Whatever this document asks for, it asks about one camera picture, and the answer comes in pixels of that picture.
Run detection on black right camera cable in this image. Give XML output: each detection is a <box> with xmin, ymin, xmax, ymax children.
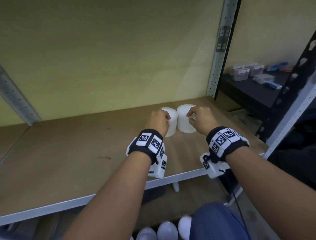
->
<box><xmin>223</xmin><ymin>170</ymin><xmax>247</xmax><ymax>240</ymax></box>

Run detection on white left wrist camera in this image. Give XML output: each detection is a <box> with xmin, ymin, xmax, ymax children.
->
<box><xmin>147</xmin><ymin>153</ymin><xmax>168</xmax><ymax>179</ymax></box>

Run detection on pile of small plastic packets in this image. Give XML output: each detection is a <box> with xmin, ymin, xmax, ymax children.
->
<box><xmin>232</xmin><ymin>62</ymin><xmax>296</xmax><ymax>90</ymax></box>

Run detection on grey metal shelf wooden boards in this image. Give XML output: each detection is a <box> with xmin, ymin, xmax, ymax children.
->
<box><xmin>0</xmin><ymin>0</ymin><xmax>316</xmax><ymax>227</ymax></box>

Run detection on person's right forearm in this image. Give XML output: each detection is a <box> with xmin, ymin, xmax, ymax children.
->
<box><xmin>225</xmin><ymin>146</ymin><xmax>316</xmax><ymax>240</ymax></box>

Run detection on white cotton bud tubs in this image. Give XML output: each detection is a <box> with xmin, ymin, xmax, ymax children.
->
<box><xmin>131</xmin><ymin>216</ymin><xmax>193</xmax><ymax>240</ymax></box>

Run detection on person's left forearm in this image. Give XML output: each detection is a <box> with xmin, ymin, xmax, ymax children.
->
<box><xmin>62</xmin><ymin>151</ymin><xmax>152</xmax><ymax>240</ymax></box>

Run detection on black wristband with markers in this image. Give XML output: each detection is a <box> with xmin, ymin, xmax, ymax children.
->
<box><xmin>206</xmin><ymin>126</ymin><xmax>250</xmax><ymax>164</ymax></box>
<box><xmin>126</xmin><ymin>128</ymin><xmax>165</xmax><ymax>165</ymax></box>

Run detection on black left wristband with markers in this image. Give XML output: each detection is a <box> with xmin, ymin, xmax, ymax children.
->
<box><xmin>126</xmin><ymin>128</ymin><xmax>165</xmax><ymax>165</ymax></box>

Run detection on person's right hand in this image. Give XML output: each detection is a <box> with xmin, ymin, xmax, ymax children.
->
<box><xmin>186</xmin><ymin>105</ymin><xmax>219</xmax><ymax>136</ymax></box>

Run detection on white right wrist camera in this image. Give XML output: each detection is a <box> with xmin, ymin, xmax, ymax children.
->
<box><xmin>200</xmin><ymin>152</ymin><xmax>231</xmax><ymax>179</ymax></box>

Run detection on black marker tag plate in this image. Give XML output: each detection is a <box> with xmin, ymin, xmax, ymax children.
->
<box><xmin>216</xmin><ymin>26</ymin><xmax>231</xmax><ymax>52</ymax></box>

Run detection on person's left hand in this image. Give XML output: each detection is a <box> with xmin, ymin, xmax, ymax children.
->
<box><xmin>144</xmin><ymin>108</ymin><xmax>171</xmax><ymax>138</ymax></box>

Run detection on black right wristband with markers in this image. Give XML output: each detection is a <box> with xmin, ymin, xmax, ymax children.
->
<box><xmin>206</xmin><ymin>126</ymin><xmax>250</xmax><ymax>164</ymax></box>

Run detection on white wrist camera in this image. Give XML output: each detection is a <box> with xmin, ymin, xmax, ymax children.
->
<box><xmin>200</xmin><ymin>152</ymin><xmax>231</xmax><ymax>179</ymax></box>
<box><xmin>147</xmin><ymin>153</ymin><xmax>168</xmax><ymax>179</ymax></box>

